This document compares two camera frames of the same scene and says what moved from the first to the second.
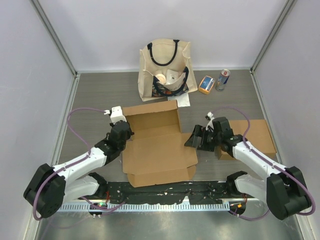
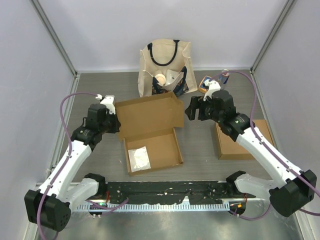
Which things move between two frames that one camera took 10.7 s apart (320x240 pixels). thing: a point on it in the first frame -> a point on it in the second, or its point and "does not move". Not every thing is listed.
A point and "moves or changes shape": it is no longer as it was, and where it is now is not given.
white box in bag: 172,76 does not move
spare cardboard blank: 156,153 moves or changes shape
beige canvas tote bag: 165,69 does not move
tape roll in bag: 161,78 does not move
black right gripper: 200,131 -> 197,102
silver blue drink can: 224,77 does not move
